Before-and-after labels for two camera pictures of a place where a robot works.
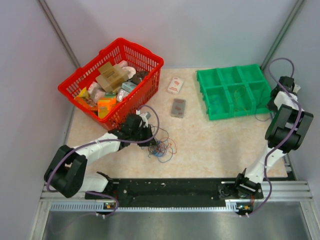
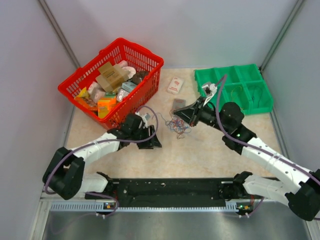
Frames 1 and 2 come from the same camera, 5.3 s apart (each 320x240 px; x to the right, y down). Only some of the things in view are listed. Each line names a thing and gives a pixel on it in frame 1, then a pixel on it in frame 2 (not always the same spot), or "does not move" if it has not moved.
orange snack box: x=105 y=105 does not move
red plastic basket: x=145 y=94 does not move
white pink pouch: x=131 y=71 does not move
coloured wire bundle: x=164 y=147 -> x=178 y=125
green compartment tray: x=234 y=91 does not move
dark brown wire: x=256 y=118 -> x=253 y=94
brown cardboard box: x=111 y=76 does not move
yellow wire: x=244 y=89 -> x=239 y=86
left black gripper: x=148 y=131 does not move
